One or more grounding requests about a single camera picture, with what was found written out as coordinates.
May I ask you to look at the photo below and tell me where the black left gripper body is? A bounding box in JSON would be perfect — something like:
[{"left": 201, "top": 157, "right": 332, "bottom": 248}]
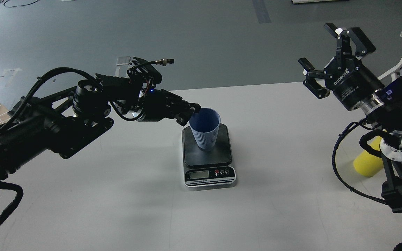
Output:
[{"left": 137, "top": 90, "right": 182, "bottom": 122}]

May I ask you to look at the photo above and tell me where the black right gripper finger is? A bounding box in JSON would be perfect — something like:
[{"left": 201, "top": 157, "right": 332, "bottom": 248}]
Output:
[
  {"left": 324, "top": 23, "right": 375, "bottom": 68},
  {"left": 298, "top": 58, "right": 333, "bottom": 99}
]

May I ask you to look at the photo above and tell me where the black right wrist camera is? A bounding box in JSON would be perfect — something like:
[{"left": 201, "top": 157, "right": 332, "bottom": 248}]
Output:
[{"left": 380, "top": 76, "right": 402, "bottom": 102}]

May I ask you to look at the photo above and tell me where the yellow squeeze bottle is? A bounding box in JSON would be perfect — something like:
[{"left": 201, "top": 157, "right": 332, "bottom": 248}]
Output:
[{"left": 353, "top": 150, "right": 384, "bottom": 177}]

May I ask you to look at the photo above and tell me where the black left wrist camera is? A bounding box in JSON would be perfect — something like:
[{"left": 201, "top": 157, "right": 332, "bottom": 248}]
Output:
[{"left": 127, "top": 57, "right": 174, "bottom": 89}]

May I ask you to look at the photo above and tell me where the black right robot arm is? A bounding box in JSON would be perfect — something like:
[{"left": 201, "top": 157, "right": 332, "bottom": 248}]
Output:
[{"left": 298, "top": 23, "right": 402, "bottom": 213}]

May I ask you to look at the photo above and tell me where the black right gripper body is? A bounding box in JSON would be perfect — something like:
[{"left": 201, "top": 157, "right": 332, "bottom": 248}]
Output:
[{"left": 324, "top": 56, "right": 384, "bottom": 111}]

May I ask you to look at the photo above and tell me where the silver black digital kitchen scale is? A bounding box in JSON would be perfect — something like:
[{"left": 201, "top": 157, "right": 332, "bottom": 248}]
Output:
[{"left": 182, "top": 124, "right": 237, "bottom": 190}]

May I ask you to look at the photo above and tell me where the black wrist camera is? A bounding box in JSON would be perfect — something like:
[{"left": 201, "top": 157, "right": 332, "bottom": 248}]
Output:
[
  {"left": 380, "top": 76, "right": 402, "bottom": 102},
  {"left": 127, "top": 57, "right": 174, "bottom": 89}
]

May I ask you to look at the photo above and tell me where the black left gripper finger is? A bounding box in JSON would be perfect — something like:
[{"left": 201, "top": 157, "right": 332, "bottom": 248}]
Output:
[
  {"left": 174, "top": 112, "right": 192, "bottom": 127},
  {"left": 173, "top": 100, "right": 201, "bottom": 113}
]

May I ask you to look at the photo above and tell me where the blue ribbed plastic cup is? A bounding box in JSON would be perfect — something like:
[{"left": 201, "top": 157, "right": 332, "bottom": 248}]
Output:
[{"left": 189, "top": 108, "right": 221, "bottom": 151}]

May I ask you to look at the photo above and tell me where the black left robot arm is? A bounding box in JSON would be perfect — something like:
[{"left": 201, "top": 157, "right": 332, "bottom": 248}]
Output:
[{"left": 0, "top": 67, "right": 201, "bottom": 226}]

